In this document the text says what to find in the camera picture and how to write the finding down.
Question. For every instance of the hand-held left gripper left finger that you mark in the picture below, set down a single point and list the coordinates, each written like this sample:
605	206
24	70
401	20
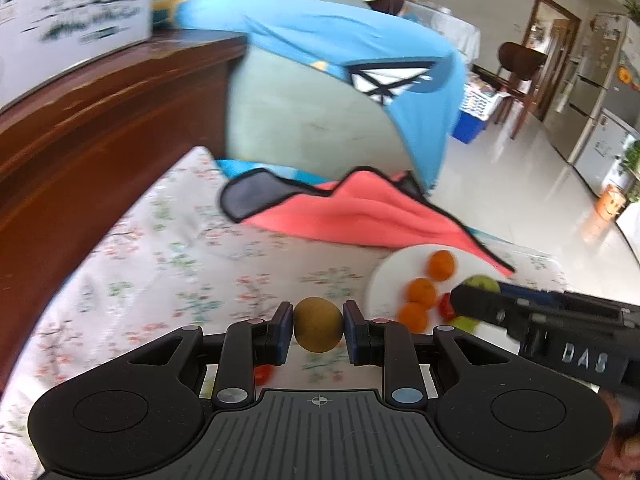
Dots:
285	332

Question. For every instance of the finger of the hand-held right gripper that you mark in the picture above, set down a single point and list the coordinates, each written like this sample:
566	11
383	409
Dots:
480	302
535	296

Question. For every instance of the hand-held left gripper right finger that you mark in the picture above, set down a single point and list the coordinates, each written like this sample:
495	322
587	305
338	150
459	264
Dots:
352	334

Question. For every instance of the green lime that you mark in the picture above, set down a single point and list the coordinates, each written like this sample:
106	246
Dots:
482	283
465	323

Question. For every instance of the brown kiwi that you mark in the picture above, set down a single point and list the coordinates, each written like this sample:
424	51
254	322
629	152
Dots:
318	324

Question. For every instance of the red tomato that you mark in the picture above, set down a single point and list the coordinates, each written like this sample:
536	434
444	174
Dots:
445	307
263	374

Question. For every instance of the orange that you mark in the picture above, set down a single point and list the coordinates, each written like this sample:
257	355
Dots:
421	292
413	316
441	265

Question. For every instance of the white plate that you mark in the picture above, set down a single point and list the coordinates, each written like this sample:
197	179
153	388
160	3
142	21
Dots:
395	275

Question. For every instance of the person's right hand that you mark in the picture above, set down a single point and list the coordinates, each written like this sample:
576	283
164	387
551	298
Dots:
625	440

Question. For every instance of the coral cloth with black trim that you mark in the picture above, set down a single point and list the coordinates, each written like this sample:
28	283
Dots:
360	215

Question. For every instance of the orange pot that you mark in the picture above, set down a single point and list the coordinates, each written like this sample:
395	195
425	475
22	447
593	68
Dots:
611	202

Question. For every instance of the white cabinet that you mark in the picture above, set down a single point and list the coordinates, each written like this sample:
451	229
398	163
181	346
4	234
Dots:
605	145

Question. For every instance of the green potted plant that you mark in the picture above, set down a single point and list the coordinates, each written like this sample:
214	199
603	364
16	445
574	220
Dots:
634	160

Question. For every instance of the light blue towel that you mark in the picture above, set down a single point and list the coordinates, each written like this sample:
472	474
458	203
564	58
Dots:
240	166

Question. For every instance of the blue storage box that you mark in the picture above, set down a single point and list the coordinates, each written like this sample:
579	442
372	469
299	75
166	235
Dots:
470	127

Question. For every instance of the white plastic basket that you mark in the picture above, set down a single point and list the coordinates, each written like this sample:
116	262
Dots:
480	100

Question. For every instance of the pale green pillow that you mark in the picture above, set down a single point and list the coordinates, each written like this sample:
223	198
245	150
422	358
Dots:
300	115

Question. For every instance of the silver refrigerator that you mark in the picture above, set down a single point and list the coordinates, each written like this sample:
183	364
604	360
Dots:
595	80

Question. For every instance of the dark brown wooden chair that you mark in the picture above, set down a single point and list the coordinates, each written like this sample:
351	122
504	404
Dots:
520	60

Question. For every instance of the brown wooden door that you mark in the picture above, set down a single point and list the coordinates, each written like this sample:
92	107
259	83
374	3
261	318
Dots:
560	50

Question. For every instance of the brown wooden headboard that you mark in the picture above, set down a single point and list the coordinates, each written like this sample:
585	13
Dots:
75	160

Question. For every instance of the table with white cloth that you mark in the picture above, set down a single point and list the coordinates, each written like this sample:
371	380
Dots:
450	30

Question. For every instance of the white printed poster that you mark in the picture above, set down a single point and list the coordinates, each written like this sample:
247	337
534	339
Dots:
75	0

